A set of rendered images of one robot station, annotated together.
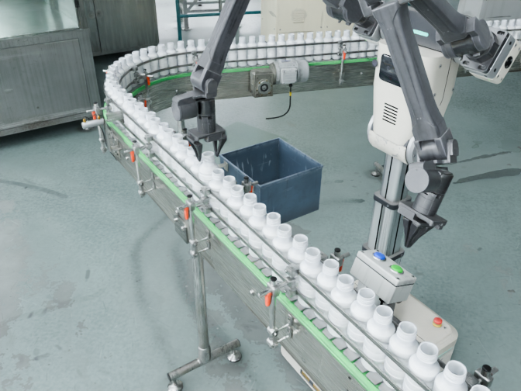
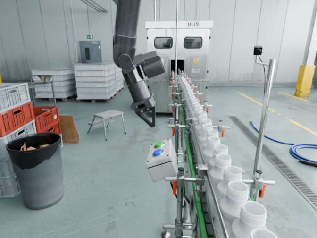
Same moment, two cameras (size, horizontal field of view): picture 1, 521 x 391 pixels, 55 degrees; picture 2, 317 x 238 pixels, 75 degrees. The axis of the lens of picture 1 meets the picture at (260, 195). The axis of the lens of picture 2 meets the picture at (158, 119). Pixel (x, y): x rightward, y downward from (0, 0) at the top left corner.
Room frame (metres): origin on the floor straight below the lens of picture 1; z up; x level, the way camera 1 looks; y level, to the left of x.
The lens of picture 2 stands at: (1.46, 0.05, 1.40)
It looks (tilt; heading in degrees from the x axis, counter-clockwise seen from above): 17 degrees down; 218
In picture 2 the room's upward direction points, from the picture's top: straight up
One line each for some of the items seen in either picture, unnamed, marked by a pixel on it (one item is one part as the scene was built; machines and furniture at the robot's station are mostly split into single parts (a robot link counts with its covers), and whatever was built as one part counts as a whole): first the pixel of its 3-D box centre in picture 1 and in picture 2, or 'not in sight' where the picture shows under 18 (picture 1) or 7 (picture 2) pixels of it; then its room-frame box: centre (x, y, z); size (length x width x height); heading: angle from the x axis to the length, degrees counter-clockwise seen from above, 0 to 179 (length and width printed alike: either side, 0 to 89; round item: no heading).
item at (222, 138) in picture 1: (212, 143); not in sight; (1.40, 0.15, 1.23); 0.07 x 0.07 x 0.09; 34
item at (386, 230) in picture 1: (384, 237); not in sight; (1.58, -0.50, 0.74); 0.11 x 0.11 x 0.40; 34
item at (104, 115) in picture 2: not in sight; (105, 123); (-0.86, -2.98, 0.21); 0.61 x 0.47 x 0.41; 87
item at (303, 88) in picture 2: not in sight; (304, 80); (-7.61, -0.37, 0.55); 0.40 x 0.40 x 1.10; 34
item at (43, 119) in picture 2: not in sight; (35, 118); (0.30, -3.05, 0.55); 0.61 x 0.41 x 0.22; 37
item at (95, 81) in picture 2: not in sight; (97, 81); (-2.83, -5.83, 0.59); 1.24 x 1.03 x 1.17; 36
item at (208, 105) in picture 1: (203, 105); not in sight; (1.39, 0.17, 1.36); 0.07 x 0.06 x 0.07; 124
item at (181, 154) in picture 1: (184, 163); not in sight; (1.54, 0.27, 1.08); 0.06 x 0.06 x 0.17
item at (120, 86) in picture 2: not in sight; (108, 77); (-4.09, -6.81, 0.59); 1.25 x 1.03 x 1.17; 35
